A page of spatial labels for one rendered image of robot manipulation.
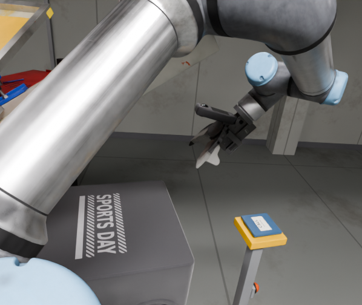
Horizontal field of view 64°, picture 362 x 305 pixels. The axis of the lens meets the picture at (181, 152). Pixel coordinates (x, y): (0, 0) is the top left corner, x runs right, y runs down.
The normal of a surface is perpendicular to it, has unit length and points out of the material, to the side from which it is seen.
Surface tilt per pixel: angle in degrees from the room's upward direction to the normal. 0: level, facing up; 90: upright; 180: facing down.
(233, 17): 127
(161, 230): 0
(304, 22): 114
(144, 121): 90
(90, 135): 89
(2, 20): 32
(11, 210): 48
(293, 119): 90
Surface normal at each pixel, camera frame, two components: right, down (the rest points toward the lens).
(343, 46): 0.07, 0.44
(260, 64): -0.46, -0.17
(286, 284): 0.08, -0.90
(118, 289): 0.26, 0.53
